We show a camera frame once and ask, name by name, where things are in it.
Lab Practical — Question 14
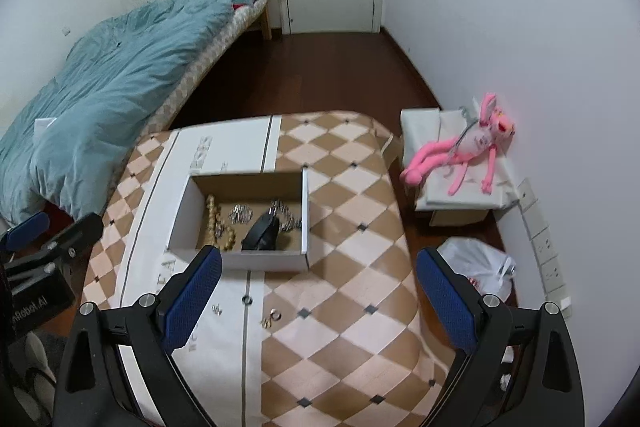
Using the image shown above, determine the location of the silver chain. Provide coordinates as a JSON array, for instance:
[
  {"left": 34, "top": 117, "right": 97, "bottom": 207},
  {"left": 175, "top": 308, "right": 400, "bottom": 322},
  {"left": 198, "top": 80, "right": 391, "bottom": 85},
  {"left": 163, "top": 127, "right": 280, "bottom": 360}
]
[{"left": 227, "top": 203, "right": 256, "bottom": 224}]

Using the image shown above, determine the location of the pink plush toy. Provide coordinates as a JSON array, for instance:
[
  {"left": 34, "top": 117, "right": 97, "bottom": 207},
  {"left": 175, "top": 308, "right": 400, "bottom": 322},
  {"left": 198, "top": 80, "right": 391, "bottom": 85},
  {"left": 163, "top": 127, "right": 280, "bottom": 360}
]
[{"left": 399, "top": 93, "right": 517, "bottom": 196}]

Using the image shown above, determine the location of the wooden bed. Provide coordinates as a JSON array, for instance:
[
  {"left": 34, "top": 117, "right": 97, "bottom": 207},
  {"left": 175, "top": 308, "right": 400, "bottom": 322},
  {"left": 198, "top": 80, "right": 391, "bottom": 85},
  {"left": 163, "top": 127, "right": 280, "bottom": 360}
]
[{"left": 0, "top": 0, "right": 275, "bottom": 228}]

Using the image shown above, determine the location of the white plastic bag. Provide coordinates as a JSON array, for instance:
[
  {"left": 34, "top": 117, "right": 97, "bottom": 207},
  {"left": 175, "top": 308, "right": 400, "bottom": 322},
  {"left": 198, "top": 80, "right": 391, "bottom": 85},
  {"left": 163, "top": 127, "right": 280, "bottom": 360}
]
[{"left": 436, "top": 237, "right": 517, "bottom": 304}]

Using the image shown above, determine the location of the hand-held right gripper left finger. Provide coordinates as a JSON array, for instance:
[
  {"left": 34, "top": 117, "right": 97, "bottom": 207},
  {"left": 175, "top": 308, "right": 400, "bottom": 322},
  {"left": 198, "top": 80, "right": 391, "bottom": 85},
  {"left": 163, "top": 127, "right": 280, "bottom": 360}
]
[{"left": 52, "top": 244, "right": 223, "bottom": 427}]

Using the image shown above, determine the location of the blue duvet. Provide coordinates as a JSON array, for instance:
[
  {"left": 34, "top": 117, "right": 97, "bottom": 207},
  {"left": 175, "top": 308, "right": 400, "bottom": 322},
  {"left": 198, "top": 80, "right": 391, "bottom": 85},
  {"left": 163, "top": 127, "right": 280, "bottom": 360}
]
[{"left": 0, "top": 0, "right": 236, "bottom": 224}]

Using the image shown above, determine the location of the white wall socket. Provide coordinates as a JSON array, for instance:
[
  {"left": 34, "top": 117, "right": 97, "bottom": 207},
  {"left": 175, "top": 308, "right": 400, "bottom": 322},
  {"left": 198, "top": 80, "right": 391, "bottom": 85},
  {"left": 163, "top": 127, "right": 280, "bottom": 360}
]
[
  {"left": 540, "top": 256, "right": 567, "bottom": 294},
  {"left": 528, "top": 218, "right": 554, "bottom": 259},
  {"left": 516, "top": 177, "right": 539, "bottom": 212}
]

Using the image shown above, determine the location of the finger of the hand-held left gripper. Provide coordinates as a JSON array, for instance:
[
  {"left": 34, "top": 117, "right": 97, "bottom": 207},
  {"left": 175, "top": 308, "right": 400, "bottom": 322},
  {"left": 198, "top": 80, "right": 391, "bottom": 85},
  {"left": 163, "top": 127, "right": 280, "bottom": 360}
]
[
  {"left": 0, "top": 211, "right": 51, "bottom": 254},
  {"left": 6, "top": 213, "right": 104, "bottom": 280}
]

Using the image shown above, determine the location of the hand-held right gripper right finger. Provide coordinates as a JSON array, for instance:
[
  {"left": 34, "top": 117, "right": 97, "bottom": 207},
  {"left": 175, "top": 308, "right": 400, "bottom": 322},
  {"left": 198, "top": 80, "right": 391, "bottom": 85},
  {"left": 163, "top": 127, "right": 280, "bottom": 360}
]
[{"left": 416, "top": 247, "right": 586, "bottom": 427}]

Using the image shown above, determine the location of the gold bead bracelet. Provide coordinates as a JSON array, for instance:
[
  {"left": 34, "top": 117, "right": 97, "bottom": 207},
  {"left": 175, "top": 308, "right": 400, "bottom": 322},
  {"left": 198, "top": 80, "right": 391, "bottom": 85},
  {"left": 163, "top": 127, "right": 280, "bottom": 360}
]
[{"left": 202, "top": 193, "right": 237, "bottom": 253}]

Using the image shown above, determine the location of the silver link bracelet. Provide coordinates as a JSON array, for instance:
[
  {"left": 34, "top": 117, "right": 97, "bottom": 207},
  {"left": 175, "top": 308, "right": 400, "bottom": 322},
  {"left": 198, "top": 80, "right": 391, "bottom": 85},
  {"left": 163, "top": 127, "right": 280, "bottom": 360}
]
[{"left": 267, "top": 199, "right": 304, "bottom": 233}]

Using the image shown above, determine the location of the white storage box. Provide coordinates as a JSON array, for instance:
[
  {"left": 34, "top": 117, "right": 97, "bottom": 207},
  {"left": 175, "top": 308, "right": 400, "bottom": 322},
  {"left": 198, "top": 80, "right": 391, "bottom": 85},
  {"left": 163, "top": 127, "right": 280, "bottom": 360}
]
[{"left": 400, "top": 107, "right": 522, "bottom": 228}]

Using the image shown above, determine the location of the white cardboard box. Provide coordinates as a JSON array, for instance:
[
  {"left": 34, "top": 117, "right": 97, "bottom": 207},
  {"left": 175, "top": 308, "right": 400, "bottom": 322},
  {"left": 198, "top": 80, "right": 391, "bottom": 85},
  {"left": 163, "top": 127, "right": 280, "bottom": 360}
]
[{"left": 167, "top": 168, "right": 310, "bottom": 273}]

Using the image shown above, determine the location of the grey slipper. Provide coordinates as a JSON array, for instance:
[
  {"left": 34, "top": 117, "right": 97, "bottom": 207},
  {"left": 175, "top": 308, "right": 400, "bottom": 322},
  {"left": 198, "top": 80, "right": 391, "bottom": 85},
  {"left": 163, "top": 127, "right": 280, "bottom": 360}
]
[{"left": 9, "top": 332, "right": 59, "bottom": 410}]

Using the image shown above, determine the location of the checkered tablecloth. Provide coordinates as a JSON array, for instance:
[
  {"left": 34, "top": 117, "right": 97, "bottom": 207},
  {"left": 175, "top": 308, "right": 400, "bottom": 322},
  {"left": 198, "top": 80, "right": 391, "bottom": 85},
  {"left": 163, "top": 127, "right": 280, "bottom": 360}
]
[{"left": 81, "top": 110, "right": 453, "bottom": 427}]

